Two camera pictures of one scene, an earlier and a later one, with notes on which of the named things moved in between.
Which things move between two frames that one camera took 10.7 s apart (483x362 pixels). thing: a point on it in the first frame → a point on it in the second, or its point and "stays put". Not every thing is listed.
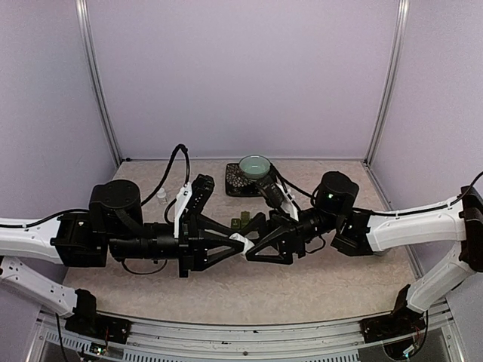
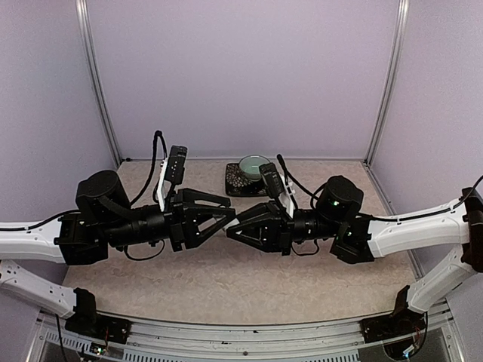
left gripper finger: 212,228 → 203,200
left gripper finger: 210,261 → 208,226
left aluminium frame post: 91,53 stays put
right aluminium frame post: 389,81 stays put
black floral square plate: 238,185 stays put
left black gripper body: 188,240 → 178,232
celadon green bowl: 254,167 stays put
